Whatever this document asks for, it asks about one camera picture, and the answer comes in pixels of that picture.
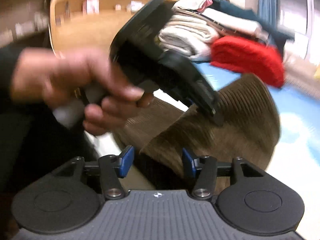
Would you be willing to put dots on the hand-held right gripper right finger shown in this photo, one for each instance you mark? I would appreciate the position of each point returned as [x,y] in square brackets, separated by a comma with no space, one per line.
[187,161]

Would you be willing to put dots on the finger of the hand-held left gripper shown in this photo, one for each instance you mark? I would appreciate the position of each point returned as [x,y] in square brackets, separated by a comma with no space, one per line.
[190,82]

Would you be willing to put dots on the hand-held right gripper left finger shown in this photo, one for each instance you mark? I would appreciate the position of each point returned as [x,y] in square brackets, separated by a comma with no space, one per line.
[126,161]

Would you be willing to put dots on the person's left hand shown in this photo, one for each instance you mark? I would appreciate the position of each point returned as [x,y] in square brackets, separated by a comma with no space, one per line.
[62,75]

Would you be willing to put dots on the cream folded cloth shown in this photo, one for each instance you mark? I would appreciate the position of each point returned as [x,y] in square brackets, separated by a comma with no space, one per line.
[185,35]

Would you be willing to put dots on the wooden shelf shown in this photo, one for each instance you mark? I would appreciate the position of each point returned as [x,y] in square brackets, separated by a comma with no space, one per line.
[95,22]

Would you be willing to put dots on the red folded knit sweater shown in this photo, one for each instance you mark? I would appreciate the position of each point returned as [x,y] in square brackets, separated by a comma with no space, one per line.
[245,55]

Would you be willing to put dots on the person's dark clothing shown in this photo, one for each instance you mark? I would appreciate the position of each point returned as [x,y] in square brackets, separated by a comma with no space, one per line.
[37,150]

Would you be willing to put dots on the dark teal shark plush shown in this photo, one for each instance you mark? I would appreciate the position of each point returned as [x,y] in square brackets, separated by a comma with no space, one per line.
[245,10]

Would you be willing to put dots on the blue curtain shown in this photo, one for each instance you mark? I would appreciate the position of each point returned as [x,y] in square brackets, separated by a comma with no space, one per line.
[267,2]

